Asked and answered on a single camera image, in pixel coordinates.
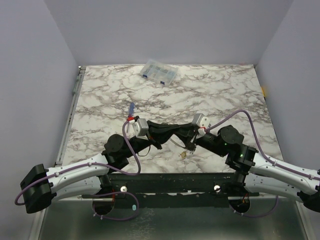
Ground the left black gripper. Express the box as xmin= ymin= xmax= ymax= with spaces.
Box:
xmin=125 ymin=121 xmax=180 ymax=159

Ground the yellow key tag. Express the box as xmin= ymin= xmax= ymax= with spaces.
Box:
xmin=180 ymin=151 xmax=187 ymax=159

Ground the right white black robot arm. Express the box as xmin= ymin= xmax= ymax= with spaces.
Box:
xmin=173 ymin=124 xmax=320 ymax=212

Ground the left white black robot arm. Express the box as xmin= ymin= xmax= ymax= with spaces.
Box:
xmin=14 ymin=118 xmax=179 ymax=214

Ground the blue red screwdriver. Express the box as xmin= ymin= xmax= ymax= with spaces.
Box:
xmin=126 ymin=102 xmax=135 ymax=134

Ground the clear plastic organizer box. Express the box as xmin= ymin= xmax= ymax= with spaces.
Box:
xmin=140 ymin=59 xmax=178 ymax=86

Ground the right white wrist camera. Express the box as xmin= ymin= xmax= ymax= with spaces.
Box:
xmin=191 ymin=113 xmax=211 ymax=134

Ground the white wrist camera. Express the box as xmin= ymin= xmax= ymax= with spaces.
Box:
xmin=191 ymin=113 xmax=211 ymax=134
xmin=132 ymin=118 xmax=149 ymax=138

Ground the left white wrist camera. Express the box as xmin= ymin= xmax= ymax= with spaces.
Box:
xmin=132 ymin=118 xmax=149 ymax=138

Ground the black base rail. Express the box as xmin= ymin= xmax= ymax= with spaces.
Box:
xmin=98 ymin=173 xmax=259 ymax=208

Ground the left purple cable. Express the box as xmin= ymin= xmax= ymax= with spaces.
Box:
xmin=14 ymin=116 xmax=142 ymax=206

